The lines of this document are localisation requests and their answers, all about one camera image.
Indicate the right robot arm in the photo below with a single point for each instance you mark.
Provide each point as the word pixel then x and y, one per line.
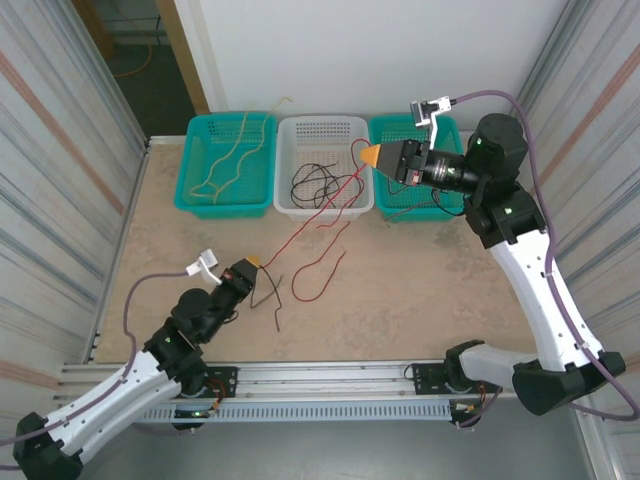
pixel 525 280

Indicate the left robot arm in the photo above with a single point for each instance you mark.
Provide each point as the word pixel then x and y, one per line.
pixel 110 415

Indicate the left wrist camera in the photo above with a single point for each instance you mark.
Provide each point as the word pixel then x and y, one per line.
pixel 206 260

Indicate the aluminium rail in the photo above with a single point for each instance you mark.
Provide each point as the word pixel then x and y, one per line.
pixel 325 380

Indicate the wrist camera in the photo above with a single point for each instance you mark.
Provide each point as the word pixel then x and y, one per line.
pixel 206 260
pixel 432 107

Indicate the white plastic basket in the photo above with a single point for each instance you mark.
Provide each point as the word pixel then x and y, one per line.
pixel 325 132

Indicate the brown wooden furniture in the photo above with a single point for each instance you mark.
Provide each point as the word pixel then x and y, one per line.
pixel 92 20

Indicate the black mounting plate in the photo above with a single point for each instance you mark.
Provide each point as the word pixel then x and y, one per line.
pixel 227 372
pixel 425 375

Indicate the wooden door frame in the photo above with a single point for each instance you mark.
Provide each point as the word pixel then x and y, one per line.
pixel 181 50

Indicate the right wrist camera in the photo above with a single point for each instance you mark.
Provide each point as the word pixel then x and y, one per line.
pixel 432 107

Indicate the teal plastic basket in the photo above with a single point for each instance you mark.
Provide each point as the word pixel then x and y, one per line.
pixel 200 150
pixel 390 131

